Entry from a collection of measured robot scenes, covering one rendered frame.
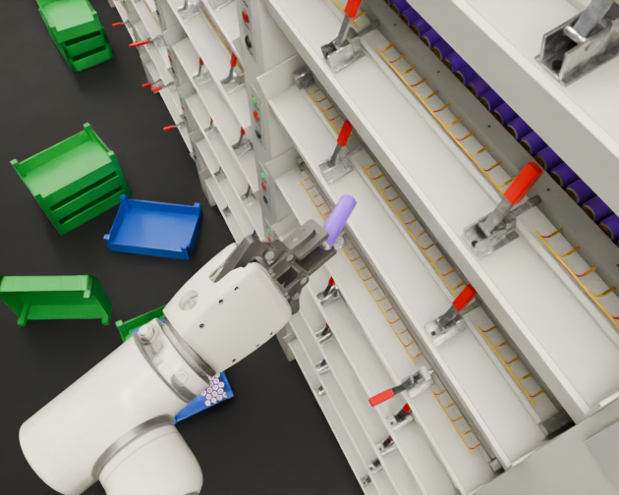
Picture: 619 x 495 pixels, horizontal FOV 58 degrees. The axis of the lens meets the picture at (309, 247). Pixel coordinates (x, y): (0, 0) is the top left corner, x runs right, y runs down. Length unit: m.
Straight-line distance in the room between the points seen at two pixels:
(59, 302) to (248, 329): 1.56
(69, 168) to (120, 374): 1.73
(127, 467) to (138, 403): 0.05
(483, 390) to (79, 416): 0.41
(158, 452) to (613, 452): 0.35
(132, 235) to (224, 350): 1.64
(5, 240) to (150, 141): 0.67
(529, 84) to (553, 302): 0.19
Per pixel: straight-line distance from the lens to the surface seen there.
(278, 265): 0.53
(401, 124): 0.58
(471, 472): 0.83
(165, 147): 2.41
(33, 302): 2.11
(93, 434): 0.53
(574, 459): 0.52
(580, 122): 0.35
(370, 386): 1.04
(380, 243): 0.72
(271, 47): 0.84
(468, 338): 0.67
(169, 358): 0.52
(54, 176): 2.22
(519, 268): 0.50
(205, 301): 0.51
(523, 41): 0.38
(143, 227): 2.17
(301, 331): 1.49
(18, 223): 2.36
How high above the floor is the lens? 1.71
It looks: 57 degrees down
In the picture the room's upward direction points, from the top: straight up
